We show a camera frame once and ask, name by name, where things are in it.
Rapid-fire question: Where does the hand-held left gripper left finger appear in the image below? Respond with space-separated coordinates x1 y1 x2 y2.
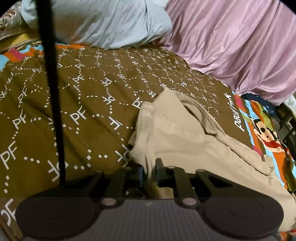
67 167 146 207

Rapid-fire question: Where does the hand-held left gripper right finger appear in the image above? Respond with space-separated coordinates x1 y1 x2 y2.
155 158 233 207

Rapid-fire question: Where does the beige t-shirt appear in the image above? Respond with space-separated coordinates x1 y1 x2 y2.
128 87 294 232

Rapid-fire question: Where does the brown printed bedsheet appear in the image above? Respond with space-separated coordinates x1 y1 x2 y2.
0 43 296 241

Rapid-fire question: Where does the dark blue cloth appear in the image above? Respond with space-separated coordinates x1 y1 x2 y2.
240 93 278 116

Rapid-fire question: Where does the black metal rack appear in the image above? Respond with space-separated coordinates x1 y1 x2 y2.
274 94 296 149

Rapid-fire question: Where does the pink curtain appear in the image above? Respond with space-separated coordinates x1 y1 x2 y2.
159 0 296 106

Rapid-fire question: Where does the light blue pillow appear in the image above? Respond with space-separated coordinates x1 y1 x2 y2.
20 0 173 49

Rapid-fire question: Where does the floral patterned cushion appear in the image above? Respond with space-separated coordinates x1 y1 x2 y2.
0 5 42 52

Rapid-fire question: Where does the black cable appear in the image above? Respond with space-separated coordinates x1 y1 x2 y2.
36 0 67 186

